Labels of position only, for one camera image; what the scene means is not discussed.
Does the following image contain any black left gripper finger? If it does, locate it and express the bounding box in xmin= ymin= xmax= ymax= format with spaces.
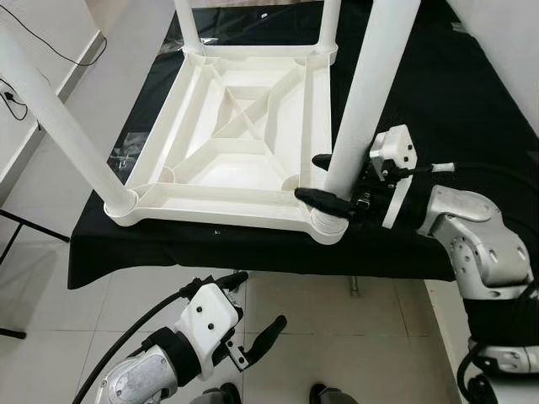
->
xmin=244 ymin=316 xmax=289 ymax=363
xmin=211 ymin=269 xmax=251 ymax=294

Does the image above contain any white plastic table leg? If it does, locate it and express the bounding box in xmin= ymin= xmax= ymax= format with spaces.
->
xmin=0 ymin=21 xmax=137 ymax=215
xmin=312 ymin=0 xmax=422 ymax=245
xmin=318 ymin=0 xmax=342 ymax=56
xmin=173 ymin=0 xmax=205 ymax=60

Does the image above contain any black left robot foot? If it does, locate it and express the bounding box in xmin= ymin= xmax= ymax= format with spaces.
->
xmin=189 ymin=383 xmax=241 ymax=404

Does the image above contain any white plastic table top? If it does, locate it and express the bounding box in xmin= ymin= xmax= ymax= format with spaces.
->
xmin=104 ymin=46 xmax=350 ymax=247

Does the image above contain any black tablecloth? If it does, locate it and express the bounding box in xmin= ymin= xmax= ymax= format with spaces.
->
xmin=67 ymin=0 xmax=539 ymax=291

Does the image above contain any clear plastic bag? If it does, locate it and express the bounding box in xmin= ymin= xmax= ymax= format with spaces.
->
xmin=109 ymin=130 xmax=151 ymax=165

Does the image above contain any black folding chair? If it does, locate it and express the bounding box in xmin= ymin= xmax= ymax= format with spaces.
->
xmin=0 ymin=209 xmax=72 ymax=339

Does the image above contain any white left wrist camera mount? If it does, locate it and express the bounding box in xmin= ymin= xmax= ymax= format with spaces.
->
xmin=173 ymin=282 xmax=243 ymax=359

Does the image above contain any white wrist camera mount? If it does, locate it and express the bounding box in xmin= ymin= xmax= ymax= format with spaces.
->
xmin=368 ymin=125 xmax=419 ymax=230
xmin=173 ymin=282 xmax=243 ymax=359

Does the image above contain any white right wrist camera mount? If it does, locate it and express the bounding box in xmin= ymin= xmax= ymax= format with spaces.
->
xmin=368 ymin=125 xmax=419 ymax=230

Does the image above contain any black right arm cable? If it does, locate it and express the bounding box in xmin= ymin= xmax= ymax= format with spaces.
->
xmin=396 ymin=160 xmax=539 ymax=404

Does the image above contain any black wall plug cluster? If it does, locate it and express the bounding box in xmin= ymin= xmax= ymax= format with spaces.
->
xmin=0 ymin=82 xmax=26 ymax=117

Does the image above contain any thin wall cable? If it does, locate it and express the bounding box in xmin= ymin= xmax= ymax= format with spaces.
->
xmin=0 ymin=7 xmax=109 ymax=68

